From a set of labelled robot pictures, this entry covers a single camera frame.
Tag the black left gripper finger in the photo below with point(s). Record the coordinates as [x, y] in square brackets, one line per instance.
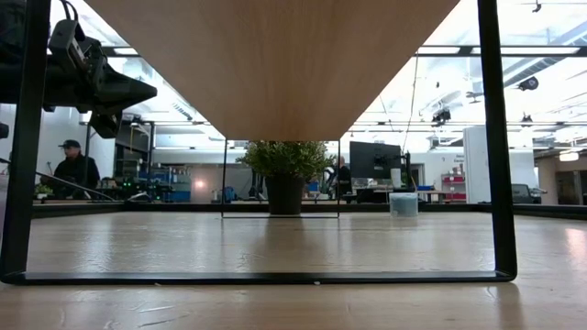
[124, 96]

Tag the blue candle cup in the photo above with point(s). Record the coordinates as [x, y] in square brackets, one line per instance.
[403, 205]

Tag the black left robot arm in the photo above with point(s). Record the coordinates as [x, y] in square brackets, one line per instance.
[9, 27]

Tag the person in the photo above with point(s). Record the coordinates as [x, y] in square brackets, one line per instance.
[73, 174]
[343, 176]

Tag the small green plant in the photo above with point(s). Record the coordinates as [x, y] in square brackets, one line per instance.
[43, 189]

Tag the wooden riser shelf black legs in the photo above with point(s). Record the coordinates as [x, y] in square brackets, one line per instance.
[275, 69]

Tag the green potted plant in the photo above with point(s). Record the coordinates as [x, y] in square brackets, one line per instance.
[284, 197]

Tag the black computer monitor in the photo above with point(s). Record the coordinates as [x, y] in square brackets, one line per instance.
[373, 160]

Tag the small red shelf unit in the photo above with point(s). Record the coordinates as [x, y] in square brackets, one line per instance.
[453, 179]

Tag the black hanging ceiling device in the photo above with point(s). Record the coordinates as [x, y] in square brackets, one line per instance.
[528, 83]

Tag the dark cart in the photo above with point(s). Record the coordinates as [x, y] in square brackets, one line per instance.
[523, 194]

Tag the ceiling lamp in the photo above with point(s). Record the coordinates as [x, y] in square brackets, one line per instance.
[568, 156]

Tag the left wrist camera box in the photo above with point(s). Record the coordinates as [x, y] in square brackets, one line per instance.
[66, 41]

